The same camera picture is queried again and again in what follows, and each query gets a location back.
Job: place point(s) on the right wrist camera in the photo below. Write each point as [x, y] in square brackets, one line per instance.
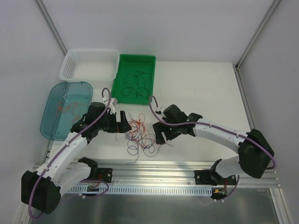
[158, 111]

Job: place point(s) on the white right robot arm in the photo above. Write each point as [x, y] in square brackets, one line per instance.
[253, 157]

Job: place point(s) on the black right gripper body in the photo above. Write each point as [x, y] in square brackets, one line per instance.
[165, 129]

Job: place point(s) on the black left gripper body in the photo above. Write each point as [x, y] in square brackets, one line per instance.
[116, 122]

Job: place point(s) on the teal transparent plastic bin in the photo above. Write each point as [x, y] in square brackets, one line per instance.
[66, 104]

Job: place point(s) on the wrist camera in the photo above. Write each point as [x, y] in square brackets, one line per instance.
[111, 105]
[158, 111]

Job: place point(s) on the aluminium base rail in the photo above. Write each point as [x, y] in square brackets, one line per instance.
[169, 173]

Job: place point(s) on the white slotted cable duct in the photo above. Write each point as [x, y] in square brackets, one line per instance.
[141, 190]

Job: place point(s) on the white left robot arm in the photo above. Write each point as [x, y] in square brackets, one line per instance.
[42, 189]

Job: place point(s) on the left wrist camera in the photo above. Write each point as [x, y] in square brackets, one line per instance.
[111, 105]

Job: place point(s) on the green plastic tray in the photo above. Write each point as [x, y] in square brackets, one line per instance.
[134, 79]

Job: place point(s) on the white perforated plastic basket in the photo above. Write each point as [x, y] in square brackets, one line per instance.
[90, 65]

